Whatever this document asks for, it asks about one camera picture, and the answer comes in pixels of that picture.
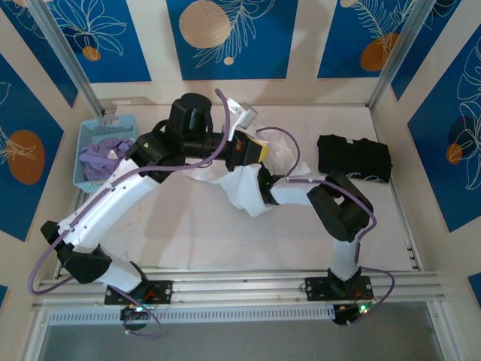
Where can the small controller circuit board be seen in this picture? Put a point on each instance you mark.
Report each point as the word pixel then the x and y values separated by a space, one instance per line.
pixel 347 314
pixel 131 313

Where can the crumpled purple garment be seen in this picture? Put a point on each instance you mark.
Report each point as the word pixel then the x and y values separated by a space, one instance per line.
pixel 97 158

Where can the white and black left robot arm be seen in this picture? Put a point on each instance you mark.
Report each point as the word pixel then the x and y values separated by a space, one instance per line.
pixel 112 210

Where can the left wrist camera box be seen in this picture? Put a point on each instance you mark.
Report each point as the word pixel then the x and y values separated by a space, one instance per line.
pixel 246 116

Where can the folded black t-shirt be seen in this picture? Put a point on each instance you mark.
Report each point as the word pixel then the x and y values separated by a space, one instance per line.
pixel 357 158

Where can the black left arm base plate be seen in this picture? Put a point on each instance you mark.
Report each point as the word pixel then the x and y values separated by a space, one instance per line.
pixel 161 291

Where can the long aluminium frame rail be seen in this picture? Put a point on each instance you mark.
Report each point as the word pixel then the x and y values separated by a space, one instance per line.
pixel 244 286

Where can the white t-shirt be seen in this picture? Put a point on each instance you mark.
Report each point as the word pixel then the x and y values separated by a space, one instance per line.
pixel 244 192

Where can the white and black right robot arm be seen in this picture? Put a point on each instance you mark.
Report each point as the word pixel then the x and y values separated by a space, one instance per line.
pixel 338 210

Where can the aluminium frame post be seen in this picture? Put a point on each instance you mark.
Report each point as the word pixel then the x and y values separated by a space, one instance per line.
pixel 398 56
pixel 64 56

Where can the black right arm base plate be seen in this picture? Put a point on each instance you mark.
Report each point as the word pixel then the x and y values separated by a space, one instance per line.
pixel 317 287

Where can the light blue plastic basket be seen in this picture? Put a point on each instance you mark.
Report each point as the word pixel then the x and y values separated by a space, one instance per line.
pixel 97 126

